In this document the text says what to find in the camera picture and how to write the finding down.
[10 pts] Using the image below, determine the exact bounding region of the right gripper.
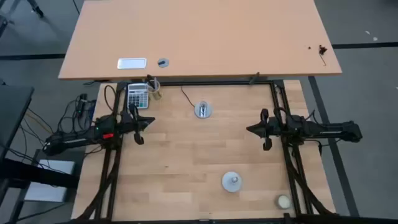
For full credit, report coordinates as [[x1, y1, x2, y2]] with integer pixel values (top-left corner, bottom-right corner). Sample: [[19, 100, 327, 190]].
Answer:
[[247, 108, 284, 152]]

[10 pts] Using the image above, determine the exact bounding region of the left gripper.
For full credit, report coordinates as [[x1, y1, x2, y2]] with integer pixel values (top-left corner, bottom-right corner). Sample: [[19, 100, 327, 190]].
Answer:
[[119, 104, 155, 146]]

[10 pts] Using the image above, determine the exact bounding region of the chrome lamp socket base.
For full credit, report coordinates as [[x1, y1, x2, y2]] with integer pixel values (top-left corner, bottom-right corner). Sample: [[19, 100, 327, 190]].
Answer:
[[193, 100, 214, 119]]

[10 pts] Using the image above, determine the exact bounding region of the white reflector lightbulb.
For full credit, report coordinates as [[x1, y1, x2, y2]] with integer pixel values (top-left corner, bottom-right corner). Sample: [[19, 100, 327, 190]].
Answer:
[[221, 170, 243, 193]]

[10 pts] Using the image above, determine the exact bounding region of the grey keyboard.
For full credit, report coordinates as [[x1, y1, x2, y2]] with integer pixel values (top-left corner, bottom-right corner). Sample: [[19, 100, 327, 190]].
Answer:
[[127, 83, 150, 110]]

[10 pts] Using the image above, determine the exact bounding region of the clear container of sticks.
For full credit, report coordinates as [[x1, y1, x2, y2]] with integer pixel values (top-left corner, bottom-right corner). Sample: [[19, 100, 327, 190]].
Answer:
[[148, 78, 163, 101]]

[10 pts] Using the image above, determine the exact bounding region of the white rectangular label plate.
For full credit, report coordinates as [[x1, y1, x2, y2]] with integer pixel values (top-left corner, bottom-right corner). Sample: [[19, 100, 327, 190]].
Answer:
[[116, 57, 147, 70]]

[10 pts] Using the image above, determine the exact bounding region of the black power adapter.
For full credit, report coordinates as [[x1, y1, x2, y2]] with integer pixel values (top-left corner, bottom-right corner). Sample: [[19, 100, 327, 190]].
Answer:
[[77, 93, 90, 116]]

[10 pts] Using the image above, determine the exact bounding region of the small white round object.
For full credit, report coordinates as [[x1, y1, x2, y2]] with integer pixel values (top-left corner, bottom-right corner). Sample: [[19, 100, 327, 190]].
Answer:
[[277, 194, 292, 210]]

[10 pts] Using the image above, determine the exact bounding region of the small dark brown debris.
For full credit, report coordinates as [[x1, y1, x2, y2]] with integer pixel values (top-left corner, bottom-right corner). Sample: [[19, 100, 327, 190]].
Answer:
[[317, 44, 328, 67]]

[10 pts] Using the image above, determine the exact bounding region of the beige wooden desk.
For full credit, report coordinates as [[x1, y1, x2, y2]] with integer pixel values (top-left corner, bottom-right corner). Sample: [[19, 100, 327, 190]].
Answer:
[[58, 0, 343, 81]]

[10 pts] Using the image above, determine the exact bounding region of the white flat box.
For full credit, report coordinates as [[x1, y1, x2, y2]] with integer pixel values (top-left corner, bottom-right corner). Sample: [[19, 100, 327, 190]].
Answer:
[[24, 159, 76, 203]]

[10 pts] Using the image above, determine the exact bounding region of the black desk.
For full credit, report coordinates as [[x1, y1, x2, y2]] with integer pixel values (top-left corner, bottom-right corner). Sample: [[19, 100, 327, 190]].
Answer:
[[0, 85, 35, 159]]

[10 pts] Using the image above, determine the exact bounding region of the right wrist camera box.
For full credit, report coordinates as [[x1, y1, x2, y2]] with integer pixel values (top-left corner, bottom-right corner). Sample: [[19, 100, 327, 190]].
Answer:
[[268, 119, 282, 133]]

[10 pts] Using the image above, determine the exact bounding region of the black looped cable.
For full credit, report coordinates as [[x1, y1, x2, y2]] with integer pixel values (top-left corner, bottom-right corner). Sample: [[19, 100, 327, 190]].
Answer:
[[103, 84, 118, 113]]

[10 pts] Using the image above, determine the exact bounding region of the black aluminium table frame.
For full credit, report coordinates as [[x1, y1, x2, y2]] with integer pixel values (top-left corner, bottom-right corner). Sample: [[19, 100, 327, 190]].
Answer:
[[83, 79, 338, 224]]

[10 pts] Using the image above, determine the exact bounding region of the tangled black cable bundle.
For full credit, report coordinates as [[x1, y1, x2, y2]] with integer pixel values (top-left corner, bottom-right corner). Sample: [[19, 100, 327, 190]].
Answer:
[[18, 93, 97, 150]]

